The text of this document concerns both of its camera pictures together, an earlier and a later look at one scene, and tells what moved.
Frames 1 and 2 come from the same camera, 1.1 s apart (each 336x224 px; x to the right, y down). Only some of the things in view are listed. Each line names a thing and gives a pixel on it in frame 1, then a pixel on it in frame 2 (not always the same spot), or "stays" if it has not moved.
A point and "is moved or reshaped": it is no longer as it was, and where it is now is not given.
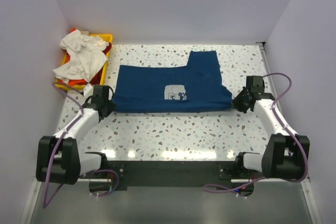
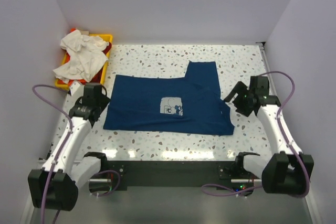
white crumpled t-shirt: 86,55 stays
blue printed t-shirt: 196,86 is moved or reshaped
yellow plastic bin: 108,38 stays
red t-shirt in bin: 97,80 stays
